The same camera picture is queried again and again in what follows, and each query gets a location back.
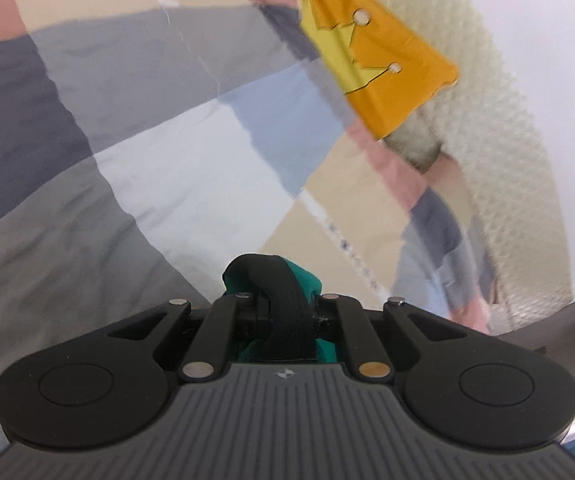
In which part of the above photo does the yellow crown pillow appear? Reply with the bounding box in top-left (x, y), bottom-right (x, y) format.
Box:
top-left (287, 0), bottom-right (461, 142)

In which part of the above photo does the green sweatshirt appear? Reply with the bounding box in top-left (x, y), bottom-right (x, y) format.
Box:
top-left (222, 254), bottom-right (341, 365)

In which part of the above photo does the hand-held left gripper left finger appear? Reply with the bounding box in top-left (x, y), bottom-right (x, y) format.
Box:
top-left (108, 294), bottom-right (271, 381)

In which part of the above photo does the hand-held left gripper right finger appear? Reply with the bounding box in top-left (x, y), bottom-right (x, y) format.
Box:
top-left (312, 292), bottom-right (473, 380)

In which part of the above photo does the checkered patchwork duvet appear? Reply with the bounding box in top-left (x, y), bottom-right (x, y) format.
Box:
top-left (0, 0), bottom-right (418, 466)

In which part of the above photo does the cream quilted headboard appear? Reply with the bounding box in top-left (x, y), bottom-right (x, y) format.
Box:
top-left (382, 0), bottom-right (575, 336)

